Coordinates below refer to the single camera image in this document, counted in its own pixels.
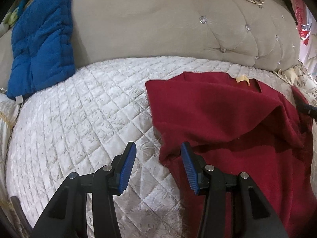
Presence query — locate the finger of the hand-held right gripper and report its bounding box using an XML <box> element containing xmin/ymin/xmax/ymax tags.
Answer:
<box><xmin>293</xmin><ymin>95</ymin><xmax>317</xmax><ymax>122</ymax></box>

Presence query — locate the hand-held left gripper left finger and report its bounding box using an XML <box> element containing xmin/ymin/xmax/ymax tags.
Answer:
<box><xmin>30</xmin><ymin>141</ymin><xmax>137</xmax><ymax>238</ymax></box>

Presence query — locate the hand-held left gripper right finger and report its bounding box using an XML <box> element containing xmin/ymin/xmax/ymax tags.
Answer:
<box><xmin>181</xmin><ymin>141</ymin><xmax>289</xmax><ymax>238</ymax></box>

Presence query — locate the dark red garment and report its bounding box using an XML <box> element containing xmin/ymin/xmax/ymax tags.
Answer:
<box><xmin>145</xmin><ymin>71</ymin><xmax>317</xmax><ymax>238</ymax></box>

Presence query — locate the floral bed sheet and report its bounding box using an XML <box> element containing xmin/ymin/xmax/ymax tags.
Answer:
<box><xmin>272</xmin><ymin>59</ymin><xmax>317</xmax><ymax>109</ymax></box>

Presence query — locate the white quilted bedspread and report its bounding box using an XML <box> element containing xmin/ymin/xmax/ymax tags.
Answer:
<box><xmin>5</xmin><ymin>56</ymin><xmax>295</xmax><ymax>238</ymax></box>

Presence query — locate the red hanging cloth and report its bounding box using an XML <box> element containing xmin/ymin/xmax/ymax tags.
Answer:
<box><xmin>292</xmin><ymin>0</ymin><xmax>315</xmax><ymax>45</ymax></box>

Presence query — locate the beige tufted headboard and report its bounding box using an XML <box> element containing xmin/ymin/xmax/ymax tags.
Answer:
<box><xmin>0</xmin><ymin>0</ymin><xmax>301</xmax><ymax>90</ymax></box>

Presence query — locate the blue quilted cushion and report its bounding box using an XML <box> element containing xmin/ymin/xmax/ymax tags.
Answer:
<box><xmin>6</xmin><ymin>0</ymin><xmax>76</xmax><ymax>100</ymax></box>

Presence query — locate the floral patterned cloth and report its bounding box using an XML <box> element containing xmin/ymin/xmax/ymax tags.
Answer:
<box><xmin>0</xmin><ymin>0</ymin><xmax>28</xmax><ymax>39</ymax></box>

